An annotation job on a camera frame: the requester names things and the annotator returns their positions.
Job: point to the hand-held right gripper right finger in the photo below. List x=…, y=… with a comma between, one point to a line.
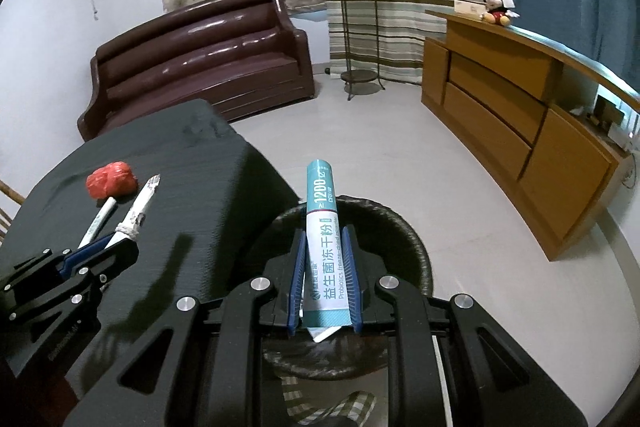
x=356, y=287

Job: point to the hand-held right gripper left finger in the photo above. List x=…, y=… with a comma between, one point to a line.
x=296, y=287

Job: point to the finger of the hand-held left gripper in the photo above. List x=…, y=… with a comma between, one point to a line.
x=82, y=257
x=115, y=259

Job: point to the white teal packet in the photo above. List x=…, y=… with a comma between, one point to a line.
x=325, y=257

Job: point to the thin white tube packet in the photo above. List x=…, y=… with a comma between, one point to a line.
x=102, y=217

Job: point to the white wrapper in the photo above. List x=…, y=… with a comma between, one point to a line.
x=140, y=207

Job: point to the black trash bin with bag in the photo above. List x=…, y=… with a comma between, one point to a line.
x=400, y=232

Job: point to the red plastic bag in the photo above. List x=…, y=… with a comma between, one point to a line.
x=112, y=179

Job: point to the bamboo chair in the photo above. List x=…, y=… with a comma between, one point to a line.
x=7, y=192

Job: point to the dark green tablecloth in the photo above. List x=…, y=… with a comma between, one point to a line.
x=200, y=187

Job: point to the green checked cloth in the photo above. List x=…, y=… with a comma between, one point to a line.
x=350, y=402

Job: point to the black metal plant stand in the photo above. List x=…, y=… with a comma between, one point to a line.
x=360, y=79

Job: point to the dark brown leather sofa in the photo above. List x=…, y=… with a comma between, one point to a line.
x=200, y=57

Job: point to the wooden cabinet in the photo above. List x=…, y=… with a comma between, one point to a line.
x=500, y=107

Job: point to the beige box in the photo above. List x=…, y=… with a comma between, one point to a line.
x=467, y=8

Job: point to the small brown box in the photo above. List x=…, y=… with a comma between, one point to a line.
x=607, y=112

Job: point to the mouse plush toy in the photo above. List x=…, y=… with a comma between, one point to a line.
x=497, y=9

